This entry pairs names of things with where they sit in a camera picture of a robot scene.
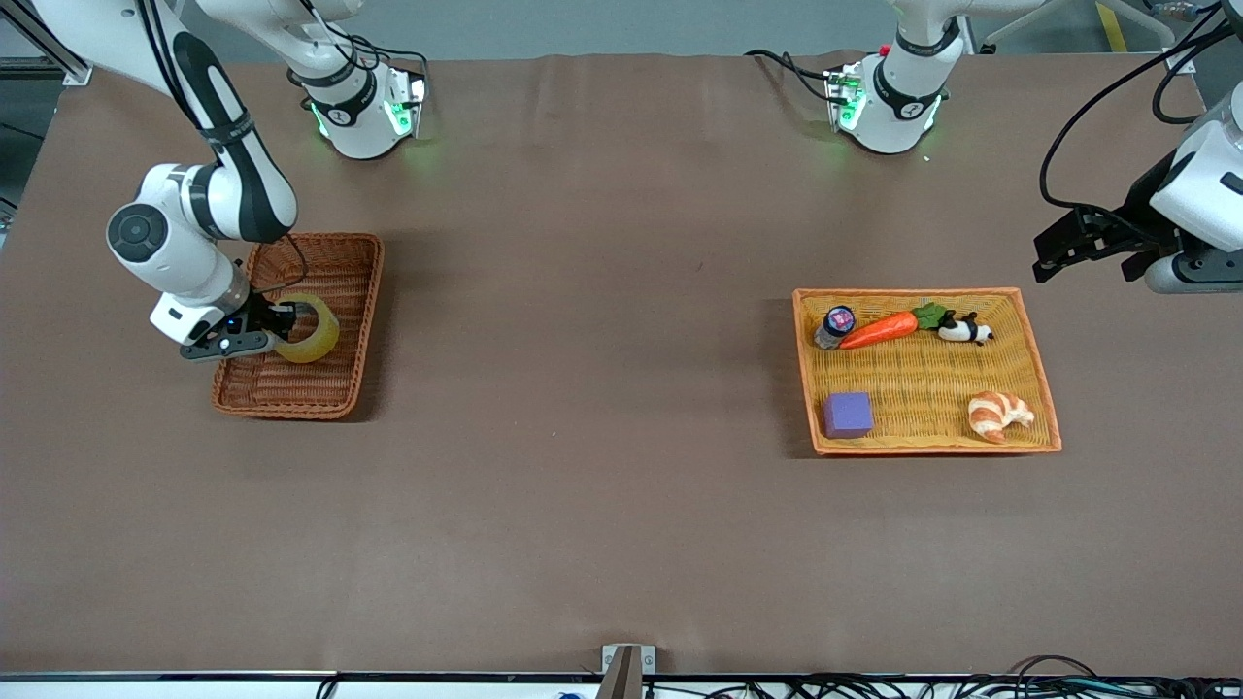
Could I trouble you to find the yellowish clear tape roll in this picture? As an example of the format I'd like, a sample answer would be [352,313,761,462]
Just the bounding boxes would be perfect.
[272,292,342,365]

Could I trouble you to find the brown wicker basket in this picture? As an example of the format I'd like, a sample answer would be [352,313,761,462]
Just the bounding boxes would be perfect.
[212,232,386,421]

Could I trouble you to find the orange wicker basket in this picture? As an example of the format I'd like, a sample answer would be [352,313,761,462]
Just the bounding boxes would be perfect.
[791,286,1063,457]

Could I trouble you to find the black white panda toy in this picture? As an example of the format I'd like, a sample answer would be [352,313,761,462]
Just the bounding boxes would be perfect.
[936,311,995,347]

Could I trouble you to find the toy croissant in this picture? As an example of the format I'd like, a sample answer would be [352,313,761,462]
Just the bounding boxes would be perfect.
[967,390,1036,446]

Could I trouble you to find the orange toy carrot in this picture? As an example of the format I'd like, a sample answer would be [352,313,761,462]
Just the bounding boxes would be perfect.
[838,303,955,351]

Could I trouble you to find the small jar with pink lid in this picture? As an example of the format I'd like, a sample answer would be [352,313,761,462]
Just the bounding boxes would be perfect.
[814,305,857,350]

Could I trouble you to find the purple foam cube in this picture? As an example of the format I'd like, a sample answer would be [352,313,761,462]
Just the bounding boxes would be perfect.
[823,391,875,440]

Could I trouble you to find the brown table cover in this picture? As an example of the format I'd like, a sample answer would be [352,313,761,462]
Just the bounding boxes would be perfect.
[0,53,1243,678]

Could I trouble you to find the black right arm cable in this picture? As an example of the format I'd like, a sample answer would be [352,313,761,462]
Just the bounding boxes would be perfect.
[136,0,312,297]

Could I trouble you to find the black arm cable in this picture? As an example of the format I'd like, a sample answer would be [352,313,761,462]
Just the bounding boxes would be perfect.
[136,0,312,297]
[1039,0,1243,239]

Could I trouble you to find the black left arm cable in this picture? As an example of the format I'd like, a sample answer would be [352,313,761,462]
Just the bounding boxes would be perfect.
[1039,0,1243,239]

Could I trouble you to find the grey metal frame strut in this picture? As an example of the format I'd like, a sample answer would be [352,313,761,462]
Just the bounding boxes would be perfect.
[976,0,1059,54]

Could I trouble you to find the black right base cable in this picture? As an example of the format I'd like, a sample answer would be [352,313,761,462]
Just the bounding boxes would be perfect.
[286,0,430,108]

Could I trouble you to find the black base cable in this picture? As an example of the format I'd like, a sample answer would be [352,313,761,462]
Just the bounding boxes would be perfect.
[286,0,430,108]
[744,49,838,106]

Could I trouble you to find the black left base cable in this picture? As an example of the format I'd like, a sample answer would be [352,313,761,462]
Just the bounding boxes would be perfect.
[744,49,838,106]

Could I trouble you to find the metal table edge rail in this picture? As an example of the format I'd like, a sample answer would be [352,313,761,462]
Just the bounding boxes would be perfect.
[0,668,1243,683]

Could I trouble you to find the black cable bundle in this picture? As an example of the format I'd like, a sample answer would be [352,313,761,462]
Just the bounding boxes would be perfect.
[641,655,1243,699]

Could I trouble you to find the brown mounting post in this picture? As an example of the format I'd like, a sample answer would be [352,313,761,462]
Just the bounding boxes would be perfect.
[594,648,644,699]

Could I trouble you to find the grey metal bracket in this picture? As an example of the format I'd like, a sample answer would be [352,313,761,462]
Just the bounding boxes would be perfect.
[601,644,656,676]

